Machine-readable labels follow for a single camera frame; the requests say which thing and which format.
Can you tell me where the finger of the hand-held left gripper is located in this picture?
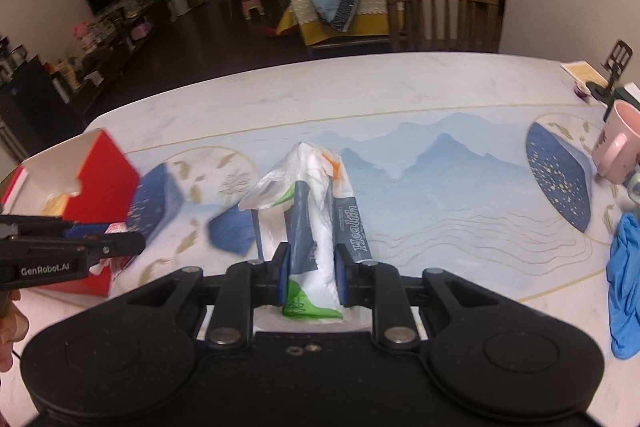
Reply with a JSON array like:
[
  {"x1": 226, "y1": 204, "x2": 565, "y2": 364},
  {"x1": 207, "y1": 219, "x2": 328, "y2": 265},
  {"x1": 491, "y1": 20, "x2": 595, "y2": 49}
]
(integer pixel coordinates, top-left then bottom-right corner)
[
  {"x1": 82, "y1": 231, "x2": 147, "y2": 269},
  {"x1": 62, "y1": 222, "x2": 127, "y2": 240}
]

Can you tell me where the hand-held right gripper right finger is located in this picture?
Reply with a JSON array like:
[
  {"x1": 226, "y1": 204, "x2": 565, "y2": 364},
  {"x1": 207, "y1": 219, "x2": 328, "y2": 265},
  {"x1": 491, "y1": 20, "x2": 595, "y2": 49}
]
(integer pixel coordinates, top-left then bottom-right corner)
[{"x1": 333, "y1": 243, "x2": 496, "y2": 352}]

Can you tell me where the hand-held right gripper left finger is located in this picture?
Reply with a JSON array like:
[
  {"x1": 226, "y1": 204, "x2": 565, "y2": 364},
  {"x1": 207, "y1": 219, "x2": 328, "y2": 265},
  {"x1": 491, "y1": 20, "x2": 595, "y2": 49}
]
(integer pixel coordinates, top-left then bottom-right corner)
[{"x1": 127, "y1": 242, "x2": 292, "y2": 351}]

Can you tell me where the red cardboard box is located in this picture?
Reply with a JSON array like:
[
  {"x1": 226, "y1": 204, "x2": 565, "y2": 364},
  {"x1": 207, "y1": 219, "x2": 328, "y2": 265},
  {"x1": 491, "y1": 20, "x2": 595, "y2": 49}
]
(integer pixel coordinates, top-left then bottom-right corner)
[{"x1": 0, "y1": 129, "x2": 141, "y2": 299}]

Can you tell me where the white green tissue packet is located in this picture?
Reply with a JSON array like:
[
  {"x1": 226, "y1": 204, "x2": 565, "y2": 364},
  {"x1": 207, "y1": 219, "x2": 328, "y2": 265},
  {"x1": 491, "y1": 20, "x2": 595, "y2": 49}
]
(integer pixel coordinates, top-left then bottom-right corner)
[{"x1": 238, "y1": 141, "x2": 374, "y2": 321}]

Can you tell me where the person's left hand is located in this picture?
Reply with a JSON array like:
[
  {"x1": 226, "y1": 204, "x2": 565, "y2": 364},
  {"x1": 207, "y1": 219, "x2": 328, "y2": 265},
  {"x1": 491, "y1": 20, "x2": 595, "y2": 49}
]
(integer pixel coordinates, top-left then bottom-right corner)
[{"x1": 0, "y1": 292, "x2": 29, "y2": 374}]

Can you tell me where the black water dispenser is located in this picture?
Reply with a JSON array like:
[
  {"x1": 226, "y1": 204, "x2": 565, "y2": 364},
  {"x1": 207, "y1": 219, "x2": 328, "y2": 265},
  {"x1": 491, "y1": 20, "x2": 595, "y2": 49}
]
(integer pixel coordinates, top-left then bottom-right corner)
[{"x1": 0, "y1": 52, "x2": 68, "y2": 142}]

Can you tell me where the dark television stand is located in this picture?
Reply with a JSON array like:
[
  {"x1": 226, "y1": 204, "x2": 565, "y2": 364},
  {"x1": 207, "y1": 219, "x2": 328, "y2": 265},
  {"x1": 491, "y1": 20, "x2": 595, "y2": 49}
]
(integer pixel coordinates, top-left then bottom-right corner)
[{"x1": 47, "y1": 0, "x2": 173, "y2": 98}]

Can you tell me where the pink pig toy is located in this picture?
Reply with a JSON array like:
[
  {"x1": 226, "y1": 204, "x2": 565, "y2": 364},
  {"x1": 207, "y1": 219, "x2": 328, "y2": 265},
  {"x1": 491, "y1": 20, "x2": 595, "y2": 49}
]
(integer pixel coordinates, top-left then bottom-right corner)
[{"x1": 73, "y1": 21, "x2": 95, "y2": 46}]

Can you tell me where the wooden chair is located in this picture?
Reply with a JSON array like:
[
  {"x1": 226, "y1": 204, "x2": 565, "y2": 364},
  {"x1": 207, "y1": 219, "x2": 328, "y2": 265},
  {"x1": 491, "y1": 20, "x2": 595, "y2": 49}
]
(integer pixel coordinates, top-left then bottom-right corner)
[{"x1": 387, "y1": 0, "x2": 504, "y2": 54}]

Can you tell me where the blue cloth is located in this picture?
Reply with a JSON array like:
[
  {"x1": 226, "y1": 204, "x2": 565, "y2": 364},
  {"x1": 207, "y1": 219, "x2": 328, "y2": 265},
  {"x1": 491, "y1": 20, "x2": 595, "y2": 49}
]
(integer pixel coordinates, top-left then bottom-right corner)
[{"x1": 607, "y1": 212, "x2": 640, "y2": 361}]

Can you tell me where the small pale ceramic cup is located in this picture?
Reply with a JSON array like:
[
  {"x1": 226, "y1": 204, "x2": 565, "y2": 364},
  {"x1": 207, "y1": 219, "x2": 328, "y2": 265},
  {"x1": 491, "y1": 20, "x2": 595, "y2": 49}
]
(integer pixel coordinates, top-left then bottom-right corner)
[{"x1": 622, "y1": 171, "x2": 640, "y2": 208}]

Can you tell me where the pink mug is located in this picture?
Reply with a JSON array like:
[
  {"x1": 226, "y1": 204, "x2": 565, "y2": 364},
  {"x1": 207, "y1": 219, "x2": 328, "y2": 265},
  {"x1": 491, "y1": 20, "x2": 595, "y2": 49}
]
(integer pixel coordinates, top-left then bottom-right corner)
[{"x1": 592, "y1": 100, "x2": 640, "y2": 186}]

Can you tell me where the yellow paper card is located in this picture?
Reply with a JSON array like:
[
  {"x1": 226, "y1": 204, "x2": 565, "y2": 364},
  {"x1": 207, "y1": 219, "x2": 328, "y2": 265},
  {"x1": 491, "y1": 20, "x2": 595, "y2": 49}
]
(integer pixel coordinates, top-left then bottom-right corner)
[{"x1": 559, "y1": 60, "x2": 602, "y2": 84}]

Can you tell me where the black phone stand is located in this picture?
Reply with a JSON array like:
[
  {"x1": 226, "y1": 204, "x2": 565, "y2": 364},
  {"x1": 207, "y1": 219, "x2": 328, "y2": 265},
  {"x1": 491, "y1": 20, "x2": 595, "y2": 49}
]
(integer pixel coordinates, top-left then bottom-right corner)
[{"x1": 586, "y1": 39, "x2": 634, "y2": 104}]

